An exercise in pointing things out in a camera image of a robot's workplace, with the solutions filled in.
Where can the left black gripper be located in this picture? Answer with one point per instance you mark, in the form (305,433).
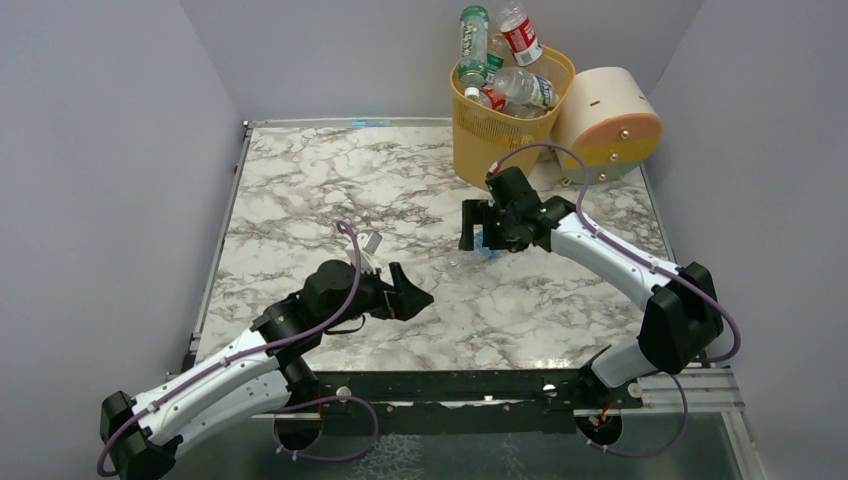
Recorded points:
(390,295)

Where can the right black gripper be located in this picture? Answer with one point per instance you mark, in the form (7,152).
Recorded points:
(488,220)

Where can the blue label clear bottle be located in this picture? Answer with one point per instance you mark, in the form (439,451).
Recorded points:
(479,257)

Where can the crushed clear water bottle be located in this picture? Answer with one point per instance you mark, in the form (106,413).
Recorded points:
(518,85)

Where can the green label tall bottle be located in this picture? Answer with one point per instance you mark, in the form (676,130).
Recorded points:
(472,66)

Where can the green white label bottle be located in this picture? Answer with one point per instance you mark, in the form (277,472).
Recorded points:
(498,50)

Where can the red label clear bottle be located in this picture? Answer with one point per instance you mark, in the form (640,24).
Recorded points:
(514,24)

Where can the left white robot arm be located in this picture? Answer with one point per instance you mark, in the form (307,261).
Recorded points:
(262,369)

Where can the yellow mesh plastic bin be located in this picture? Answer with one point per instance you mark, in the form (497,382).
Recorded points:
(482,136)

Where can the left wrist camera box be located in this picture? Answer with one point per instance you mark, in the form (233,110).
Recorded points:
(368,242)

